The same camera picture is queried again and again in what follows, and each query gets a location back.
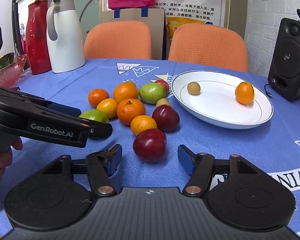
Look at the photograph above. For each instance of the white oval plate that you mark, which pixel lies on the white oval plate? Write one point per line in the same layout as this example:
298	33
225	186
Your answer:
216	103

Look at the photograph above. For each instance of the right orange chair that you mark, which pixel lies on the right orange chair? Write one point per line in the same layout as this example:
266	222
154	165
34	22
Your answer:
209	45

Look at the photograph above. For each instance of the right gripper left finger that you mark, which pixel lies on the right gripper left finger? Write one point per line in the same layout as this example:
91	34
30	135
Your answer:
100	167

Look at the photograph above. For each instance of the person's left hand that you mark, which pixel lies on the person's left hand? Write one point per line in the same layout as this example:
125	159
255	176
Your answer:
6	158

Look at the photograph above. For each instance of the dark red plum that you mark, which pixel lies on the dark red plum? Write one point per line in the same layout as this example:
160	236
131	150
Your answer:
166	117
150	145

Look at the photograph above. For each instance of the left orange chair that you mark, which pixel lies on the left orange chair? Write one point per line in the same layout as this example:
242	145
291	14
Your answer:
119	40

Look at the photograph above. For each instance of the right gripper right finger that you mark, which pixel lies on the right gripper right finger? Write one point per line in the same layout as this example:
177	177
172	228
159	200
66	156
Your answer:
199	167

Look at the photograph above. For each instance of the small orange front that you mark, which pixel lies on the small orange front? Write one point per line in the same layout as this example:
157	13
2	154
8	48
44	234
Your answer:
141	123

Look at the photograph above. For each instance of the green apple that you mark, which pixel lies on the green apple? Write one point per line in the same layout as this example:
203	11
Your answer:
95	115
152	92

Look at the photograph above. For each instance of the blue patterned tablecloth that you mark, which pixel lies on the blue patterned tablecloth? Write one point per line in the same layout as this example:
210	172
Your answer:
273	147

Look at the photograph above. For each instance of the mandarin with stem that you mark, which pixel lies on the mandarin with stem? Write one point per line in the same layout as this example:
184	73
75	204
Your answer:
128	109

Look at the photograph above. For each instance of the black speaker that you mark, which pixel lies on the black speaker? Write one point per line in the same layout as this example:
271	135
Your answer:
284	73

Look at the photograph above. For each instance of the dark red plum front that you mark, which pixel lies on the dark red plum front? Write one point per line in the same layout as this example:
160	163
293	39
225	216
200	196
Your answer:
150	145

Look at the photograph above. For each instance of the pink glass bowl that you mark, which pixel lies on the pink glass bowl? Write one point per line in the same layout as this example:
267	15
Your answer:
10	74

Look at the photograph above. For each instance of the large orange back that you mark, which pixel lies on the large orange back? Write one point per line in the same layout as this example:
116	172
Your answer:
126	90

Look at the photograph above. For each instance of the white thermos jug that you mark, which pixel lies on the white thermos jug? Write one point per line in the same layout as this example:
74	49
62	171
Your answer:
64	36

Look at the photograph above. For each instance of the small yellow-orange citrus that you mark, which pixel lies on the small yellow-orange citrus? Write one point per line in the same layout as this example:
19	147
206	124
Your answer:
108	107

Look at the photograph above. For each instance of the red thermos jug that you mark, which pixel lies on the red thermos jug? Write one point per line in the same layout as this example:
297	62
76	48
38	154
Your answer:
36	41

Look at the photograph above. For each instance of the brown longan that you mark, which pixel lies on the brown longan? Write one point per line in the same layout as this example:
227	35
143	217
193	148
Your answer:
193	88
162	101

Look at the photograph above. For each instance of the yellow snack bag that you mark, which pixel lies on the yellow snack bag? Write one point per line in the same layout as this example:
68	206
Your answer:
173	23

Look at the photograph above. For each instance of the mandarin orange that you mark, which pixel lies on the mandarin orange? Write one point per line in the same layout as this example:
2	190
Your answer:
96	96

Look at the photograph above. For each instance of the dark red plum back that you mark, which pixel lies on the dark red plum back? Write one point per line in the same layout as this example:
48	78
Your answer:
166	117

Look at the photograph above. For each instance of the small red apple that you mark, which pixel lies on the small red apple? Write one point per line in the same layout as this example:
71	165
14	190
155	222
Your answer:
164	84

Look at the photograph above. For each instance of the orange chair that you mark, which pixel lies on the orange chair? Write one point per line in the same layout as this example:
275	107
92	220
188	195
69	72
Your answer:
209	45
119	40

